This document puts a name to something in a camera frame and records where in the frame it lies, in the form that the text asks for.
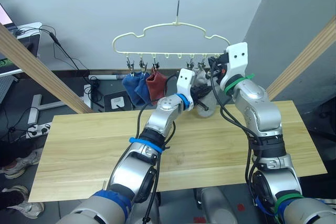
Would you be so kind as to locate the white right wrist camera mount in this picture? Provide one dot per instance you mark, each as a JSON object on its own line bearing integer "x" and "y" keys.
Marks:
{"x": 236, "y": 58}

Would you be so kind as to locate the white paper roll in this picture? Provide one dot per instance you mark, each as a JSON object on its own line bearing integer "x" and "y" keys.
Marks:
{"x": 105, "y": 76}

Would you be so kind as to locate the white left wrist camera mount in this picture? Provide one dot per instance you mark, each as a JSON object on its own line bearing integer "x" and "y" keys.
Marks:
{"x": 185, "y": 79}

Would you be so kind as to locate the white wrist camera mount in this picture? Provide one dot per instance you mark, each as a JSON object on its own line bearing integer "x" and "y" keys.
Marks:
{"x": 185, "y": 79}
{"x": 236, "y": 58}

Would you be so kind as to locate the dark grey rounded housing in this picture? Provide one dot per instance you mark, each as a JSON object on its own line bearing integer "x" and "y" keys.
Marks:
{"x": 218, "y": 203}

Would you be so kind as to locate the grey perforated panel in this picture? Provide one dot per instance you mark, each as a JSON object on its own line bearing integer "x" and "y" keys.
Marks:
{"x": 5, "y": 87}

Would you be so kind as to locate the green mouse pad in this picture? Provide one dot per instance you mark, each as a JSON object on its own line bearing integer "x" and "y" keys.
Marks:
{"x": 4, "y": 63}

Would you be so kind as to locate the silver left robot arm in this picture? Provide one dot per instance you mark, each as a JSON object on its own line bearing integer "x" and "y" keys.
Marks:
{"x": 162, "y": 119}

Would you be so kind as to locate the white grey sneaker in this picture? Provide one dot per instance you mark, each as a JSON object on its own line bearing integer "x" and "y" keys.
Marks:
{"x": 29, "y": 208}
{"x": 21, "y": 163}

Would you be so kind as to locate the grey laptop with pink screen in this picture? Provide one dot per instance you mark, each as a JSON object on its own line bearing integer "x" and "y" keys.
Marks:
{"x": 5, "y": 15}

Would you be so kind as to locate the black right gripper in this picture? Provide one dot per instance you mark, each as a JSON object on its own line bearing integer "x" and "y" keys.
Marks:
{"x": 221, "y": 64}

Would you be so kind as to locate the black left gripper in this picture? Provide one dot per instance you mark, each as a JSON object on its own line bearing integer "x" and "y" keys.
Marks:
{"x": 199, "y": 93}

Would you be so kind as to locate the slanted wooden frame beam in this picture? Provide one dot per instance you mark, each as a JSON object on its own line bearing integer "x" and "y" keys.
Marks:
{"x": 302, "y": 61}
{"x": 39, "y": 69}

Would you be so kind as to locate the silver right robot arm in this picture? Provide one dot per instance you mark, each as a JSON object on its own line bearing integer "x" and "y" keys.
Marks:
{"x": 257, "y": 103}

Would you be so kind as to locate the white power strip with plugs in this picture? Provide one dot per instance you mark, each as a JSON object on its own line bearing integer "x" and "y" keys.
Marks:
{"x": 39, "y": 129}

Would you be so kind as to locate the blue knitted sock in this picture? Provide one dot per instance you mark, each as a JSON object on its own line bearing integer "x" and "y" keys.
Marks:
{"x": 143, "y": 90}
{"x": 130, "y": 85}

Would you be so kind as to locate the black box with white label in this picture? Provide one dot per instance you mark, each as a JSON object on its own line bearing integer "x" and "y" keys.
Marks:
{"x": 118, "y": 103}

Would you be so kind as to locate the grey sock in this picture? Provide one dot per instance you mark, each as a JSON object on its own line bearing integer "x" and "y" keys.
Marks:
{"x": 210, "y": 103}
{"x": 202, "y": 77}

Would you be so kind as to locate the white desk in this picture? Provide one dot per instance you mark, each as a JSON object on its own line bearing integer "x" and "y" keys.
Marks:
{"x": 34, "y": 25}

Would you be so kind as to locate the red knitted sock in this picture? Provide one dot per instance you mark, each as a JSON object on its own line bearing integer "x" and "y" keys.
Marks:
{"x": 156, "y": 85}

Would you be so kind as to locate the cream clip hanger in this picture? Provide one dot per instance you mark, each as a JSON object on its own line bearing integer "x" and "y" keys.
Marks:
{"x": 160, "y": 53}

